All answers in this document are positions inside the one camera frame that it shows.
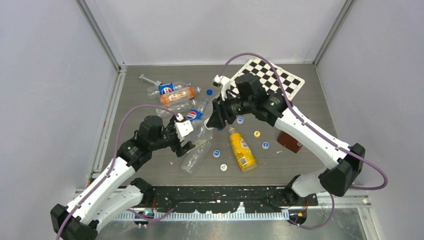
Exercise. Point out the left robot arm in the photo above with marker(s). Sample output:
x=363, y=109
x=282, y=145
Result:
x=88, y=213

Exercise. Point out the clear square labelled bottle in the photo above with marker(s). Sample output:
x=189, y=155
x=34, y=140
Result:
x=201, y=133

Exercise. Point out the white bottle cap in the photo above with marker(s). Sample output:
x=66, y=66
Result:
x=206, y=127

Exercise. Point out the crushed clear bottle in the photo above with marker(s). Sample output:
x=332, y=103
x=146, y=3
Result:
x=180, y=107

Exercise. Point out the yellow bottle cap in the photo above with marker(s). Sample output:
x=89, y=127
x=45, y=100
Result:
x=257, y=134

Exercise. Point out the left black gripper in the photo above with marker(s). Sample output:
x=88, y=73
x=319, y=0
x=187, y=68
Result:
x=178, y=144

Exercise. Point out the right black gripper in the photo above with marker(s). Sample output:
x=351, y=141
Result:
x=219, y=115

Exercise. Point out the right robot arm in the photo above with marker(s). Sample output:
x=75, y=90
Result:
x=246, y=95

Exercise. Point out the white green cap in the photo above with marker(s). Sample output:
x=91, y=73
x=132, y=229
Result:
x=223, y=167

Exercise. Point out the grey metal t-bolt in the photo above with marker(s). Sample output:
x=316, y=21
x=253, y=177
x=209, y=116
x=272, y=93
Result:
x=155, y=83

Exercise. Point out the clear bottle near mat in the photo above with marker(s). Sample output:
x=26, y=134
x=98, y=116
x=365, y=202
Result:
x=212, y=106

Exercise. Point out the clear ribbed plastic bottle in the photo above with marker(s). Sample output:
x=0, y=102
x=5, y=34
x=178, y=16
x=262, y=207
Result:
x=195, y=157

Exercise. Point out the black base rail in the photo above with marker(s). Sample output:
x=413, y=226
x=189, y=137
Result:
x=222, y=199

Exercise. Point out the black white checkered mat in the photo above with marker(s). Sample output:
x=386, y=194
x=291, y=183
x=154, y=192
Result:
x=291, y=83

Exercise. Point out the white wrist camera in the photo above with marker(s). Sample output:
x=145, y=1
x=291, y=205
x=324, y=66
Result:
x=183, y=126
x=226, y=86

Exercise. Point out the pepsi bottle rear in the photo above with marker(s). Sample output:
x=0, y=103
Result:
x=155, y=91

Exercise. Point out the yellow juice bottle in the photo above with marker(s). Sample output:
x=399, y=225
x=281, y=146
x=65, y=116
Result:
x=241, y=151

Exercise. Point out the orange drink bottle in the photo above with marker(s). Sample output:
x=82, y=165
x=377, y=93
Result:
x=177, y=96

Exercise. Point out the brown wooden block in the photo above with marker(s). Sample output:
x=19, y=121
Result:
x=289, y=142

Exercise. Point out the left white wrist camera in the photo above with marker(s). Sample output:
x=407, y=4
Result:
x=183, y=126

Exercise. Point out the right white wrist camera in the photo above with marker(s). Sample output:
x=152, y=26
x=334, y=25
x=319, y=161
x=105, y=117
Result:
x=226, y=86

